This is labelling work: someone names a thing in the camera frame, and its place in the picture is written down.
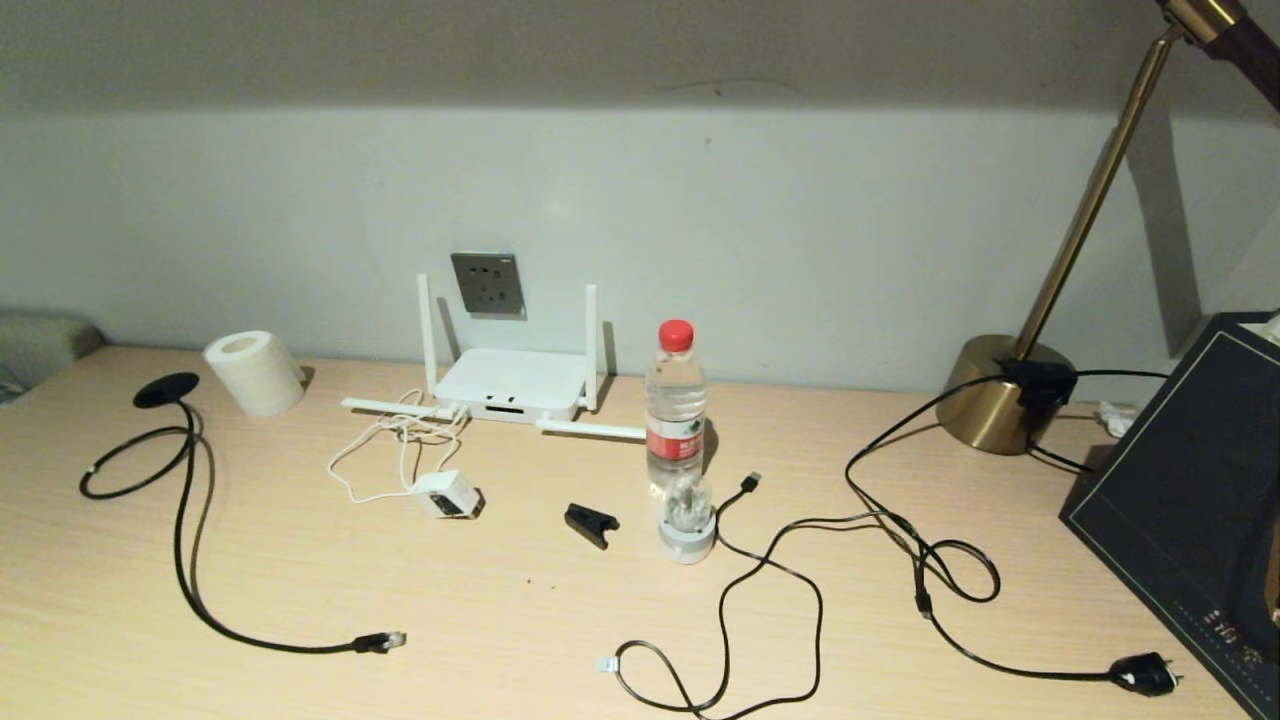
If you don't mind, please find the grey cushion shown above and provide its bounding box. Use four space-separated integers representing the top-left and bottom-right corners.
0 308 108 401

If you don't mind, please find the white toilet paper roll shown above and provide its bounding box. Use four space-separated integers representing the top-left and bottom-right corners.
203 330 306 418

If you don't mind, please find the brass desk lamp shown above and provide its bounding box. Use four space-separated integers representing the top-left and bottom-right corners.
935 0 1280 457

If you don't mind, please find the black USB cable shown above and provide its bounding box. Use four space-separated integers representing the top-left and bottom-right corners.
597 472 936 720

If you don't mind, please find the white router with antennas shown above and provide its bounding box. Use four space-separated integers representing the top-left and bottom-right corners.
341 272 647 442

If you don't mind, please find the water bottle red cap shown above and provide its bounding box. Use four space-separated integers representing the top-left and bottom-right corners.
644 319 708 496

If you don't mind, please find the small black clip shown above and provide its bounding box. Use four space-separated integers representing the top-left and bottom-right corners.
563 503 621 550

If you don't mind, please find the black ethernet cable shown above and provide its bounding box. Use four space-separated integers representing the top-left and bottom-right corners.
79 400 407 656

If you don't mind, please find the black box on lamp cord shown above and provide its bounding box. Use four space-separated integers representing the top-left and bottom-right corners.
995 357 1079 411

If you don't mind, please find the white power adapter with cord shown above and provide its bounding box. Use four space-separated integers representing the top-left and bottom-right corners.
327 388 471 505

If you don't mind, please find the grey wall socket plate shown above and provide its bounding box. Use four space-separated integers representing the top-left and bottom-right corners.
450 252 528 321

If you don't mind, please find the black lamp power cord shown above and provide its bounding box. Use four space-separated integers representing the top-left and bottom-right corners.
845 368 1186 698

